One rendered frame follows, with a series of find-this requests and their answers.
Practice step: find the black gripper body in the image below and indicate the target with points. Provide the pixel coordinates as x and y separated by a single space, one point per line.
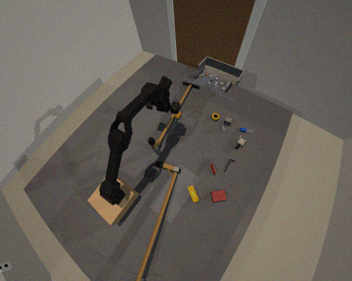
166 105

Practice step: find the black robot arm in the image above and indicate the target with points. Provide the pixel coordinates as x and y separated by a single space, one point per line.
118 140

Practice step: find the yellow ring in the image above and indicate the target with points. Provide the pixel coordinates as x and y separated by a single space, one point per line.
215 117

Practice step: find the red flat block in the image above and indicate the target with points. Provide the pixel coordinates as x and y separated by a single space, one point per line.
218 195

